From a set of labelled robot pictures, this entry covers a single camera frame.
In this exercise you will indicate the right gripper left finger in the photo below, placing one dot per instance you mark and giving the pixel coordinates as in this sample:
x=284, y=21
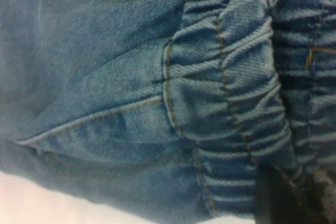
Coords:
x=278, y=203

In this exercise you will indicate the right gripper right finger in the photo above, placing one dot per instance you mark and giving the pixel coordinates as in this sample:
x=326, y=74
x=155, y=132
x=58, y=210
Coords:
x=326, y=197

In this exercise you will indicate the blue denim shorts with print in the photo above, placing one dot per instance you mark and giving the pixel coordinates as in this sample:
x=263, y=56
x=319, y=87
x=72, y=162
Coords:
x=118, y=64

